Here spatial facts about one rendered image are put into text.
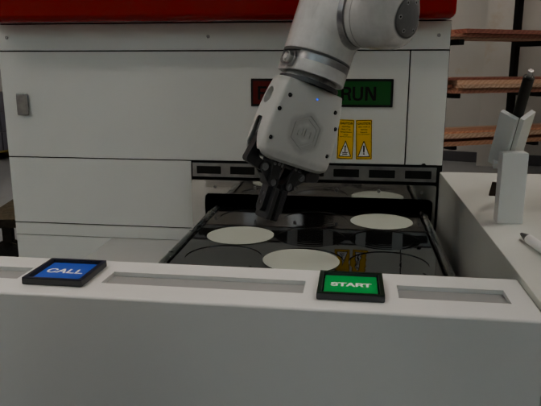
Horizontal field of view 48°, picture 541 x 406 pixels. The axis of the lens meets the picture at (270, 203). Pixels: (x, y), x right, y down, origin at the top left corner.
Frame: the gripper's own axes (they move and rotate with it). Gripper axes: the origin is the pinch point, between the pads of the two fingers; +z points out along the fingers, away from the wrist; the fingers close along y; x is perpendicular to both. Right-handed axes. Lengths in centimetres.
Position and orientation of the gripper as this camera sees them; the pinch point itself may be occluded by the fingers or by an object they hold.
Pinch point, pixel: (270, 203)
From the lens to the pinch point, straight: 74.8
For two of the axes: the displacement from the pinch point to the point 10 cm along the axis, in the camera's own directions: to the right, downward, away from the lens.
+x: -4.6, -2.0, 8.7
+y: 8.4, 2.4, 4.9
